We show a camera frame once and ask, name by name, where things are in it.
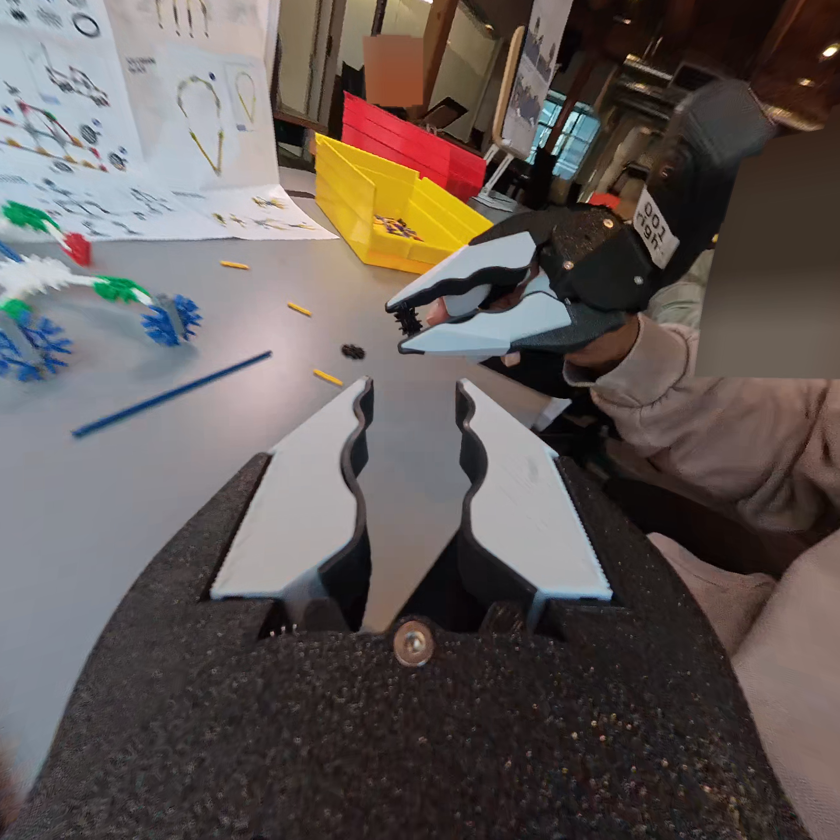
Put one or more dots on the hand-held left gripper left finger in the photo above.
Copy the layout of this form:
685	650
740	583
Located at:
289	525

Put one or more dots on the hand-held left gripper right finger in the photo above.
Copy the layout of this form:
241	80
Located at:
531	525

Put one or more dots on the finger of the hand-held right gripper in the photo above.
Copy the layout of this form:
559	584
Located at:
479	259
505	325

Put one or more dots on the black snowflake connector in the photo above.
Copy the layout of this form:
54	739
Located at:
408	320
353	351

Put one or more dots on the yellow plastic bin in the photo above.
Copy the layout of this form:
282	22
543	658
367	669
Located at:
348	190

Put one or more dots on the short orange toy rod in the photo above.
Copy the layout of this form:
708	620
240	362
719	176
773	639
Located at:
234	265
328	377
299	309

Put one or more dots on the person's right forearm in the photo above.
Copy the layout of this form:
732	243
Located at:
722	433

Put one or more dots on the grey desk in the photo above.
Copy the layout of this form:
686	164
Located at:
131	492

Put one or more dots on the person's right hand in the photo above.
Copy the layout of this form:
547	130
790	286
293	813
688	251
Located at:
604	344

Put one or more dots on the pile of colourful toy pieces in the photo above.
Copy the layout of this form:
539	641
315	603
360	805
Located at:
397	226

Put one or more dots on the red plastic bin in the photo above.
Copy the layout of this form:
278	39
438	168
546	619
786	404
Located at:
407	138

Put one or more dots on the long blue toy rod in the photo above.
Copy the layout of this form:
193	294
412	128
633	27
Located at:
170	394

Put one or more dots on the printed display poster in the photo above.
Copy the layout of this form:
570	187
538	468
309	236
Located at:
538	79

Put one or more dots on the person's beige shirt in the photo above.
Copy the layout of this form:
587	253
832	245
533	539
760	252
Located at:
787	656

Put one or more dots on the printed instruction sheet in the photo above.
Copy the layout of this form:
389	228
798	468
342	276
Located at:
164	131

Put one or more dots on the colourful toy rod model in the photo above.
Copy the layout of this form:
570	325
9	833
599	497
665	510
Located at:
39	275

